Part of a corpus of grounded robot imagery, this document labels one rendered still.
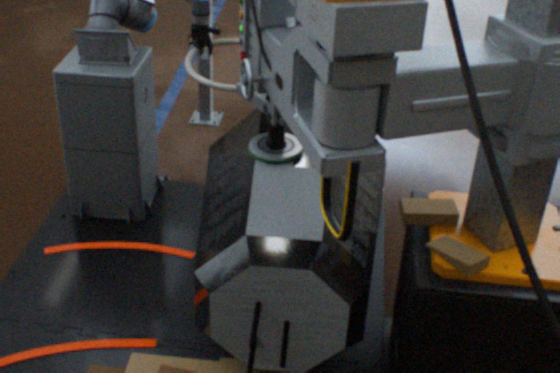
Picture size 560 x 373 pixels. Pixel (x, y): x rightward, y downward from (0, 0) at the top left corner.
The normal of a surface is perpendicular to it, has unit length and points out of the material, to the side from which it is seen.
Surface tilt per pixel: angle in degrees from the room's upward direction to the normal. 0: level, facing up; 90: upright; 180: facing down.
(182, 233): 0
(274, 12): 90
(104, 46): 90
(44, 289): 0
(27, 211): 0
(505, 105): 90
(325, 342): 90
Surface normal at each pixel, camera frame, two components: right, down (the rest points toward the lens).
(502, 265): 0.04, -0.86
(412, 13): 0.30, 0.50
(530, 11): -0.92, 0.17
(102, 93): -0.08, 0.51
